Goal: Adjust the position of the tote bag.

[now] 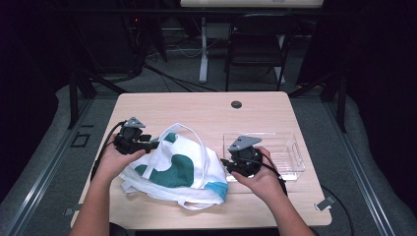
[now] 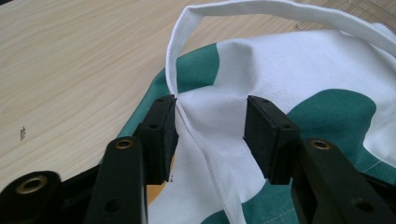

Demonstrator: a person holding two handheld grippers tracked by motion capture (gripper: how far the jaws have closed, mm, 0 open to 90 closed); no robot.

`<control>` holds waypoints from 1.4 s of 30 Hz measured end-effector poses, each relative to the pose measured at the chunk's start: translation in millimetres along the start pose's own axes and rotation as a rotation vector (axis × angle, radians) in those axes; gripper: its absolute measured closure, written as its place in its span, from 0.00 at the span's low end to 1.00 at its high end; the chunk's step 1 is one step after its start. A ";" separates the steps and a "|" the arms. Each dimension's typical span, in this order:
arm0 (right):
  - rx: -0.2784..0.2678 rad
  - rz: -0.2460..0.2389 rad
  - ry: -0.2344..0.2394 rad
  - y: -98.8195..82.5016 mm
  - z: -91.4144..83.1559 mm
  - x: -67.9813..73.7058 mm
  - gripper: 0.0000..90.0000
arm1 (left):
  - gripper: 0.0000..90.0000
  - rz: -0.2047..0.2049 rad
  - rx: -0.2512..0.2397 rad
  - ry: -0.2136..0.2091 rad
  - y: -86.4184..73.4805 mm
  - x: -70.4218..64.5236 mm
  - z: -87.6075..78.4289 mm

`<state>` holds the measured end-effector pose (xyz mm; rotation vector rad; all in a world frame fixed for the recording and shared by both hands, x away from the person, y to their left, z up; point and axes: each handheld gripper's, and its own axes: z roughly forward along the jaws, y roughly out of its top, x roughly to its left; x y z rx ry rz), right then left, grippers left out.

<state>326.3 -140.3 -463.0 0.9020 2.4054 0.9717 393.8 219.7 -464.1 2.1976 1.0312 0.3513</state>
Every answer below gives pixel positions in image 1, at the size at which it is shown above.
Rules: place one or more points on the white and green tote bag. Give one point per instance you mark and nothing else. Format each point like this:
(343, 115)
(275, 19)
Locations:
(183, 170)

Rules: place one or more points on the person's left hand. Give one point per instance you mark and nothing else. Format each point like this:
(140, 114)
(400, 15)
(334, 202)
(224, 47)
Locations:
(113, 164)

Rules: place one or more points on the person's right hand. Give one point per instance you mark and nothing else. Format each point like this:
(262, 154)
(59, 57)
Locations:
(265, 182)

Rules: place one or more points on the clear plastic tray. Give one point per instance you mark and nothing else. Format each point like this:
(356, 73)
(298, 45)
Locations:
(282, 150)

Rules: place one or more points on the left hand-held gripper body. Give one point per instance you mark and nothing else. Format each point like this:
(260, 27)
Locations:
(129, 141)

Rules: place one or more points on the white desk with legs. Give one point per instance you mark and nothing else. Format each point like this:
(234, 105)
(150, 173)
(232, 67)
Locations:
(203, 59)

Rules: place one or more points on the aluminium floor rail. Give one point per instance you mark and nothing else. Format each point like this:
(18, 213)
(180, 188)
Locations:
(357, 170)
(42, 173)

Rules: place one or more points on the grey tape piece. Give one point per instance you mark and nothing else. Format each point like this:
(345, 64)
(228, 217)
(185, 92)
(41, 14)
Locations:
(324, 204)
(73, 209)

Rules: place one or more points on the dark equipment rack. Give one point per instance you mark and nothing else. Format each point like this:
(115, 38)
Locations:
(108, 42)

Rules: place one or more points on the grey table grommet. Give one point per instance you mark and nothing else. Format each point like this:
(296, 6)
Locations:
(236, 105)

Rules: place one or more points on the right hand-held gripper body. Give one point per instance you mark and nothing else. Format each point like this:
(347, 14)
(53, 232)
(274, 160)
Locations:
(249, 160)

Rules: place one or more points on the black metal stand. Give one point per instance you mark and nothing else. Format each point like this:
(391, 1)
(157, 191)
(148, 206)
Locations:
(73, 98)
(342, 98)

